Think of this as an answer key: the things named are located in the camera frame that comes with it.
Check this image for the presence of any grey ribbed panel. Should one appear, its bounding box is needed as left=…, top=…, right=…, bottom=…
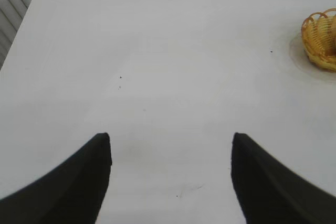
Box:
left=0, top=0, right=43, bottom=70

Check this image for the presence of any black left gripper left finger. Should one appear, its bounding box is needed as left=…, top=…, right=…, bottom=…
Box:
left=0, top=132, right=113, bottom=224

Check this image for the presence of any yellow woven wicker basket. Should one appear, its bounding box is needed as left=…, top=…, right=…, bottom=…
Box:
left=301, top=8, right=336, bottom=72

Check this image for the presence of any translucent round doily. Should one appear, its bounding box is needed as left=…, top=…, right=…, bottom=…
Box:
left=289, top=35, right=336, bottom=83

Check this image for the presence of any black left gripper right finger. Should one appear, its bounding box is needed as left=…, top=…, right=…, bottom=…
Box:
left=230, top=132, right=336, bottom=224

